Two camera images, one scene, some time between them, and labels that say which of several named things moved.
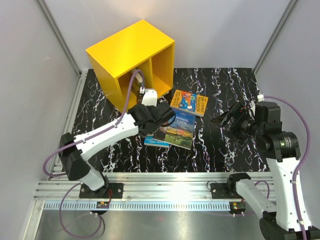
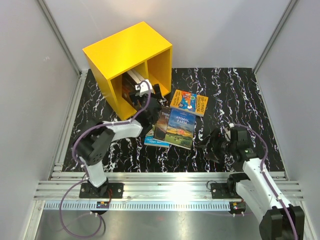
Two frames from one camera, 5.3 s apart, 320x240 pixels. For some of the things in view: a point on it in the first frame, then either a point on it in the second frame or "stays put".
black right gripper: [238, 112] → [217, 137]
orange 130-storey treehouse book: [189, 102] stays put
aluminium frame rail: [142, 186] stays put
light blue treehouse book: [150, 140] stays put
